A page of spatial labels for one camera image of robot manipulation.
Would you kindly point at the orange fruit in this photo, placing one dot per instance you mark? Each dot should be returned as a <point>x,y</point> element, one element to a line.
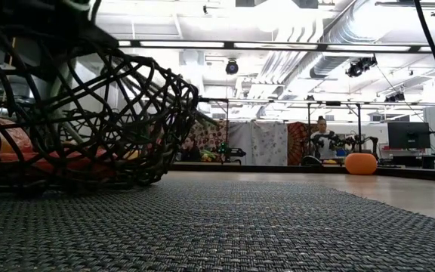
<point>361,164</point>

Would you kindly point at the silver ventilation duct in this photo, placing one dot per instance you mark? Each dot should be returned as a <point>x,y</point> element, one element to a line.
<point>338,41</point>

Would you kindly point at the yellow orange lemon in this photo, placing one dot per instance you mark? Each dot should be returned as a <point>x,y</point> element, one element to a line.
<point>132,154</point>

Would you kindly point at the red chili pepper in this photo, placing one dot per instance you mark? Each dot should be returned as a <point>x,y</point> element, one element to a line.
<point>57,161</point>

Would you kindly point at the black computer monitor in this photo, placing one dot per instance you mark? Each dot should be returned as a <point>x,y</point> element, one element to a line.
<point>408,135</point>

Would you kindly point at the black ceiling camera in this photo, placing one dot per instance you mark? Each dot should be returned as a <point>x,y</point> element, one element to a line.
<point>232,67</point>

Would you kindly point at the black track light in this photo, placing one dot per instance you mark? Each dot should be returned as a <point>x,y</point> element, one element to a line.
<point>361,66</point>

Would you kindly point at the black aluminium table frame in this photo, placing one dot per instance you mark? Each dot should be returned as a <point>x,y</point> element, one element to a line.
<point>278,167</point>

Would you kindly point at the patterned hanging cloth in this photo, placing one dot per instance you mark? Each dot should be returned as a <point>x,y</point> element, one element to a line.
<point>211,140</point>

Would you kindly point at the black background robot arms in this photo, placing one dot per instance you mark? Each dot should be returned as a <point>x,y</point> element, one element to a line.
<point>349,143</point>

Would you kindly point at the red yellow mango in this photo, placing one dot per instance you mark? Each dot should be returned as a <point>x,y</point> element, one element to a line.
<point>13,138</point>

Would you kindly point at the red orange hanging cloth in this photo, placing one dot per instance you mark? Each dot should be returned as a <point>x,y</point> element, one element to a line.
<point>297,143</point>

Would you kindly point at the overhead light bar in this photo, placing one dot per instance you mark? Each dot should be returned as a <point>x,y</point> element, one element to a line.
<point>278,46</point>

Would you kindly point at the white patterned hanging sheet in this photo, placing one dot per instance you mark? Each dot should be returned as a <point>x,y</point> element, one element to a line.
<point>263,143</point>

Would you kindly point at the person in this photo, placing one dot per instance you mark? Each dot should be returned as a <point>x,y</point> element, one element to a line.
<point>322,140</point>
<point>190,151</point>

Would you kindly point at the grey woven placemat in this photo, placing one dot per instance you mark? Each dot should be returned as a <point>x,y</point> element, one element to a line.
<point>217,234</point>

